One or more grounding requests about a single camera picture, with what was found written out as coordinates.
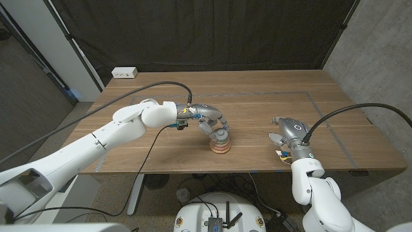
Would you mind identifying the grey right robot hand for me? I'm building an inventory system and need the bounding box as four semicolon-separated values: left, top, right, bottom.
269;117;315;160

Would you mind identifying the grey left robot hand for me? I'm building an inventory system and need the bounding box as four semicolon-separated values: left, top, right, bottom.
175;103;230;139

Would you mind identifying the small grey hanoi disk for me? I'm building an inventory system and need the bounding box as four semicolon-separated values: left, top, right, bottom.
214;128;230;144

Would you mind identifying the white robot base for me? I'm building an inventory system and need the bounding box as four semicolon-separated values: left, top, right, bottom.
173;191;267;232

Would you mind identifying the grey tape outline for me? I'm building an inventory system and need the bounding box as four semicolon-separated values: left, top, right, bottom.
95;91;360;173

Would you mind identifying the black backdrop cloth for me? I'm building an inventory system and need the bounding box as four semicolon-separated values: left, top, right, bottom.
48;0;360;86

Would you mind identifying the dark round floor fan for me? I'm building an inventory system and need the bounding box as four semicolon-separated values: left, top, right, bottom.
144;173;170;190

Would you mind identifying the grey round floor object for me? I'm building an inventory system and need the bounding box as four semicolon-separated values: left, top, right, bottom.
176;188;191;203

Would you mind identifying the white power strip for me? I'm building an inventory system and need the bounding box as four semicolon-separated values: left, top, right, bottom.
111;66;138;79

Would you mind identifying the black power adapter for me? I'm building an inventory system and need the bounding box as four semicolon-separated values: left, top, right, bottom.
266;212;299;232

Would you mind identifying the white table leg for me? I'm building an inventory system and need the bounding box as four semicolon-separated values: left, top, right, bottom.
126;173;145;217

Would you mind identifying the grey antenna radio module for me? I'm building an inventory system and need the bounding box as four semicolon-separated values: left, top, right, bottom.
207;201;244;232

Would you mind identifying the black backdrop stand pole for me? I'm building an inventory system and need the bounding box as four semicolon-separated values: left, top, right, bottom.
42;0;106;92
320;0;361;69

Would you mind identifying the blue black foot pedal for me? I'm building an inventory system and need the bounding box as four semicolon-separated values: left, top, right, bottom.
57;177;77;193

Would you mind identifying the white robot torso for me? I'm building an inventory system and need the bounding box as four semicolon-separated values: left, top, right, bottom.
0;222;131;232

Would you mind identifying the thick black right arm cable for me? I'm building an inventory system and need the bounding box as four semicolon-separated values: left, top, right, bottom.
302;102;412;144

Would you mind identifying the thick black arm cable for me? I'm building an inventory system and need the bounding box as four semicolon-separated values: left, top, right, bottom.
302;102;412;144
0;81;193;165

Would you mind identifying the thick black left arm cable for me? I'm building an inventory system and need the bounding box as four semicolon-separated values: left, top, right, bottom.
0;81;193;165

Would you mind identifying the light grey floor cable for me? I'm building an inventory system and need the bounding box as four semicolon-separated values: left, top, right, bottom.
247;172;283;216

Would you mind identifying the thin black left wrist cable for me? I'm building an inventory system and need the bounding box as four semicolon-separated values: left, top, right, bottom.
12;124;171;223

